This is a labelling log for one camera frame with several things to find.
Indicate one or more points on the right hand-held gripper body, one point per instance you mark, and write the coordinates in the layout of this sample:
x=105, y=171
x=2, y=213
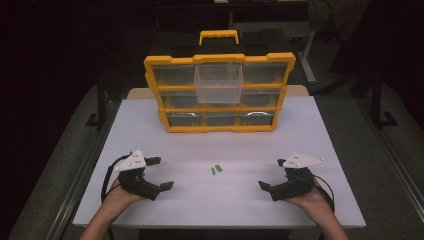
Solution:
x=296, y=183

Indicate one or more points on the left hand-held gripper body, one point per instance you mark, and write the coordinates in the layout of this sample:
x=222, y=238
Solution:
x=131, y=161

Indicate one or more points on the small green plastic piece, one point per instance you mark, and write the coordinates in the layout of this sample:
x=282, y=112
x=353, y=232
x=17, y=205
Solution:
x=213, y=171
x=218, y=168

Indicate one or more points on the clear plastic drawer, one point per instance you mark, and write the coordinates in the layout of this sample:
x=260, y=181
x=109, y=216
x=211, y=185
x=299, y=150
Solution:
x=218, y=83

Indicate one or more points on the yellow black organizer cabinet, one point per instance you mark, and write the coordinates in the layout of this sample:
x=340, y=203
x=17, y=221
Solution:
x=216, y=58

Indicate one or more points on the person's right hand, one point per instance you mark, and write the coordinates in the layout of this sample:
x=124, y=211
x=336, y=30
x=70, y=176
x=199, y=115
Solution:
x=316, y=201

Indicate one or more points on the person's left hand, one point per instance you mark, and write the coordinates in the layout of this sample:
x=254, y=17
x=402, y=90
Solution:
x=118, y=200

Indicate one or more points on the black metal stand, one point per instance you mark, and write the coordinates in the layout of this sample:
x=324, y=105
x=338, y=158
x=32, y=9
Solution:
x=100, y=106
x=378, y=103

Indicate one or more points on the white metal stand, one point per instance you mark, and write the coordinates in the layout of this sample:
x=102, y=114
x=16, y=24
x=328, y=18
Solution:
x=307, y=60

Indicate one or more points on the aluminium rail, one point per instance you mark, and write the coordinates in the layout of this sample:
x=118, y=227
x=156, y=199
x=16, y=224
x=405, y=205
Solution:
x=393, y=156
x=83, y=176

